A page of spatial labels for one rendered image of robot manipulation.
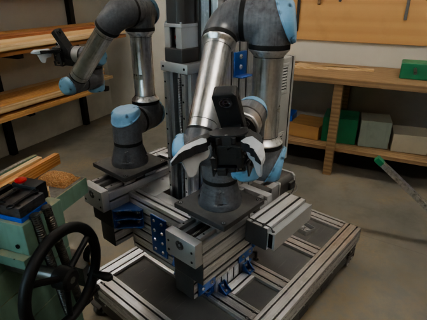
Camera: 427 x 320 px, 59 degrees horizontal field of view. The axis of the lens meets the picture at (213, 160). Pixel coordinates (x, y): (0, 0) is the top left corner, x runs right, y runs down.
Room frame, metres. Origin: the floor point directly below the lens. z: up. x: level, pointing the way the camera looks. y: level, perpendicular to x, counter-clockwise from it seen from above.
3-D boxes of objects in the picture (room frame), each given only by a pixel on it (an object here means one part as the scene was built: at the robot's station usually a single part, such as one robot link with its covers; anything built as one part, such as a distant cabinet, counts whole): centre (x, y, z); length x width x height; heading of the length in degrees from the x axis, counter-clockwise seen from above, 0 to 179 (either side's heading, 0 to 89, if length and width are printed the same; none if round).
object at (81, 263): (1.06, 0.48, 0.58); 0.12 x 0.08 x 0.08; 71
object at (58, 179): (1.11, 0.52, 0.91); 0.12 x 0.09 x 0.03; 71
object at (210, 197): (1.11, -0.02, 0.87); 0.15 x 0.15 x 0.10
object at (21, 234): (0.84, 0.50, 0.91); 0.15 x 0.14 x 0.09; 161
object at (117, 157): (1.44, 0.35, 0.87); 0.15 x 0.15 x 0.10
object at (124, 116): (1.44, 0.35, 0.98); 0.13 x 0.12 x 0.14; 153
